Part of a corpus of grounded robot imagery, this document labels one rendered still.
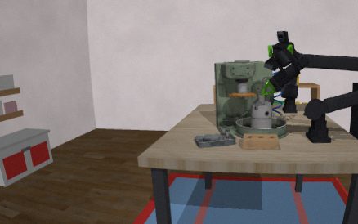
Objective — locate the tan wooden block with round holes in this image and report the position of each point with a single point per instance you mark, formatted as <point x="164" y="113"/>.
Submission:
<point x="260" y="142"/>

